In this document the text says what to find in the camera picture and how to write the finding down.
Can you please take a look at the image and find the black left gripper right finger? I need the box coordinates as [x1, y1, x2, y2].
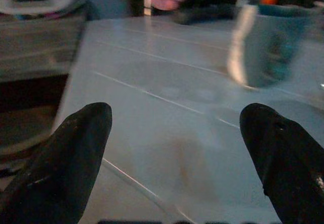
[239, 103, 324, 224]

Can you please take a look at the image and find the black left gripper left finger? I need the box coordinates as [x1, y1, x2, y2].
[0, 102, 113, 224]

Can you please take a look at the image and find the dark wooden low shelf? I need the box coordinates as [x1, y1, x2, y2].
[0, 15, 87, 159]

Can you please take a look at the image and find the teal bowl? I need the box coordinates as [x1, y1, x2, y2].
[257, 3, 320, 17]

